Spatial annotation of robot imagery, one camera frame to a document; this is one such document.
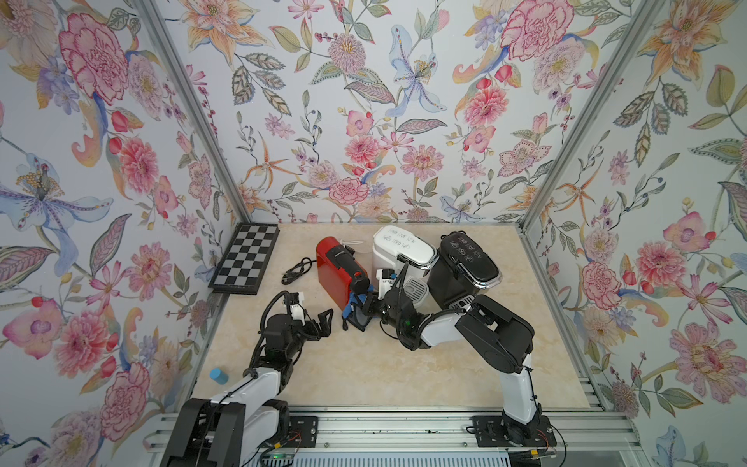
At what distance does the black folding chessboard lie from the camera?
1007mm

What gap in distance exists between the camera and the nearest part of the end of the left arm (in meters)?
0.68

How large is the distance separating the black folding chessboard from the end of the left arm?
0.34m

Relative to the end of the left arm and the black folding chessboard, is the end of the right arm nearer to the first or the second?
the end of the left arm
